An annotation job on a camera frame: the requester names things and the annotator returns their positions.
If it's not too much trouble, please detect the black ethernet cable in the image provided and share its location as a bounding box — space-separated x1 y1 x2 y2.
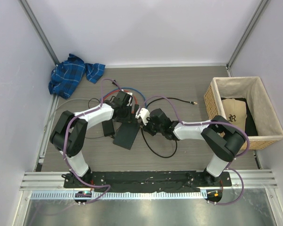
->
141 96 198 159

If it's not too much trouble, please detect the black garment in basket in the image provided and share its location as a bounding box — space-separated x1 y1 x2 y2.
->
221 97 258 136

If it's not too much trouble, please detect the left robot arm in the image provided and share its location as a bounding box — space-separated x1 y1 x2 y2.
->
50 90 133 188

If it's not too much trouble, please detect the blue ethernet cable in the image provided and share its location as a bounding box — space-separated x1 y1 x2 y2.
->
101 86 150 106

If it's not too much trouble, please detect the beige cap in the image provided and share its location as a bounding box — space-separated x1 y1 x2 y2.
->
222 98 247 131

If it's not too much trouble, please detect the red ethernet cable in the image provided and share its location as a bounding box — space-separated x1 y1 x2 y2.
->
103 89 139 113

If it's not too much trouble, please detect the blue plaid cloth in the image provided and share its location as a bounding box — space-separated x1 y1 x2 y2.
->
48 54 106 99

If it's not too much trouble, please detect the slotted cable duct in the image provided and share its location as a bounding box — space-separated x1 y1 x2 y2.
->
30 190 207 200

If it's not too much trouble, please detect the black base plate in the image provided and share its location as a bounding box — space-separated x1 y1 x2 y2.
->
63 169 233 193

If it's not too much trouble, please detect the black network switch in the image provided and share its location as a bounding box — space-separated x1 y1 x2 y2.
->
113 123 140 150

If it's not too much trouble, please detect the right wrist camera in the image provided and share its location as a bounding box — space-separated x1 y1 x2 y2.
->
135 108 150 125

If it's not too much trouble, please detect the wicker basket with liner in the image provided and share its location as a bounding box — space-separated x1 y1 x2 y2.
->
204 76 283 150

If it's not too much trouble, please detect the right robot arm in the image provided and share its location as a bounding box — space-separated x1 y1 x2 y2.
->
136 108 249 186

